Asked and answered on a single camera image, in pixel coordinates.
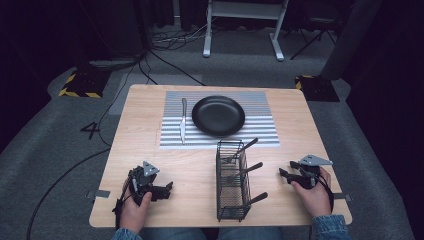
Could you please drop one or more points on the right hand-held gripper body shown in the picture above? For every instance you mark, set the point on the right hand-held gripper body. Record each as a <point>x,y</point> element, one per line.
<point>308,178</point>

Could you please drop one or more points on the white metal desk frame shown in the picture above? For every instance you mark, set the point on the white metal desk frame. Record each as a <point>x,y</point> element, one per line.
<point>245,10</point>

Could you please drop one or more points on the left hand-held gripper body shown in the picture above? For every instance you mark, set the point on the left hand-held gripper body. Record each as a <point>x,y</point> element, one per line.
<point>141,181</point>

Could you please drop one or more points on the grey tape strip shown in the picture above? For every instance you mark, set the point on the grey tape strip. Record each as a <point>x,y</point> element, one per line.
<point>343,197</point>
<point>100,193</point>

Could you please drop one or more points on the black yellow striped stand base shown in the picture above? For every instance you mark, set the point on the black yellow striped stand base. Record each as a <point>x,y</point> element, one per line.
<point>85,85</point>
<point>316,88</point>

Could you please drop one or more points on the silver table knife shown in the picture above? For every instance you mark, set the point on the silver table knife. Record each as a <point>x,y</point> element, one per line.
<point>183,126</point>

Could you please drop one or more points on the grey striped placemat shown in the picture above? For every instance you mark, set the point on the grey striped placemat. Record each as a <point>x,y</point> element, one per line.
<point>260,133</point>

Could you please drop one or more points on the person's left hand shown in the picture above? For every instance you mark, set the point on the person's left hand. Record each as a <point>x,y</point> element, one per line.
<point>131,215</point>

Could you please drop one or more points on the dark slanted pillar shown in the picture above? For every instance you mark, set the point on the dark slanted pillar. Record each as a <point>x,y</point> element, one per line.
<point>353,36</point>

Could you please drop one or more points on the black round plate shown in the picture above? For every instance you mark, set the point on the black round plate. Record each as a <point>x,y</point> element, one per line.
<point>218,116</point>

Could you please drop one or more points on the black tripod stand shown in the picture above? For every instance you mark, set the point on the black tripod stand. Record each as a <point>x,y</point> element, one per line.
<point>315,38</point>

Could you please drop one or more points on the person's right hand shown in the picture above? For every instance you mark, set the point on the person's right hand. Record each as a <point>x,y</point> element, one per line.
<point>316,200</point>

